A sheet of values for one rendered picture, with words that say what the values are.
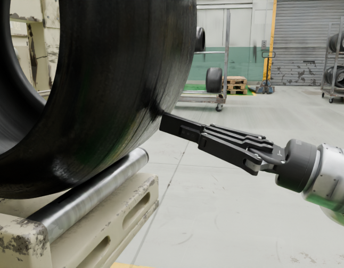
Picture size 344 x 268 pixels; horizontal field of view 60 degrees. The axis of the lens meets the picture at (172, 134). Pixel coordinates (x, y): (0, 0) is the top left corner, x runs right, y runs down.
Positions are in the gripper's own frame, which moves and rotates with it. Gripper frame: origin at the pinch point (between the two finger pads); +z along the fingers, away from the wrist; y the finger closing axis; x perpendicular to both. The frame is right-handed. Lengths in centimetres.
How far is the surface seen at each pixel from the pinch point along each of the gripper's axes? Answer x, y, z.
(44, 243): 8.6, 24.5, 5.2
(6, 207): 28.2, 3.6, 31.7
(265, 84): 81, -855, -6
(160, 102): -4.4, 5.5, 2.7
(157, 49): -12.0, 11.3, 2.5
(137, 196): 15.7, -0.2, 4.9
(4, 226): 7.5, 25.7, 9.2
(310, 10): -171, -1150, -66
